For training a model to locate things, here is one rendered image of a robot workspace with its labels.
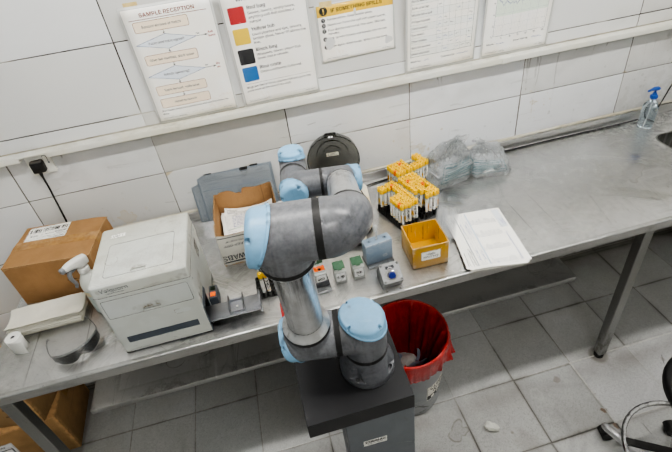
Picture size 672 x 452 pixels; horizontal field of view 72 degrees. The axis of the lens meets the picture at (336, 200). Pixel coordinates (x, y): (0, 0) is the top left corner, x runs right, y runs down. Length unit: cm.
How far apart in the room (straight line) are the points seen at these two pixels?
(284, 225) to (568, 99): 183
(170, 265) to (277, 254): 66
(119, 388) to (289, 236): 174
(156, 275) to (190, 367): 98
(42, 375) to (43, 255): 42
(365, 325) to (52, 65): 133
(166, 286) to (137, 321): 16
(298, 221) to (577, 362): 202
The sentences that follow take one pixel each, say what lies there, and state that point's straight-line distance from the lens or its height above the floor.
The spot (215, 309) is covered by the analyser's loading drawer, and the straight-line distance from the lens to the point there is 161.
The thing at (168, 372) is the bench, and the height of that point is 27.
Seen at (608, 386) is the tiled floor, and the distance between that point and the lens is 259.
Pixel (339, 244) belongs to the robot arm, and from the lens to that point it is 81.
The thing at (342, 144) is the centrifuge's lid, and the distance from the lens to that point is 191.
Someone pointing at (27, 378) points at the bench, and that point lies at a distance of 181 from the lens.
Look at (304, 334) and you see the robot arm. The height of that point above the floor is 119.
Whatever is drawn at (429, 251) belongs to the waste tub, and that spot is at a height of 95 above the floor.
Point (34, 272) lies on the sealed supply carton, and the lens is 195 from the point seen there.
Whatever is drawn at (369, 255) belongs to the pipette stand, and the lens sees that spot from 164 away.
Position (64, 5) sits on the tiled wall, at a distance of 178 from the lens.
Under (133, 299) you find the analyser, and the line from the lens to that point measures 150.
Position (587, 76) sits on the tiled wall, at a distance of 242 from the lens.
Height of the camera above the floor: 206
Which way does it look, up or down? 36 degrees down
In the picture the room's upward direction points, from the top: 8 degrees counter-clockwise
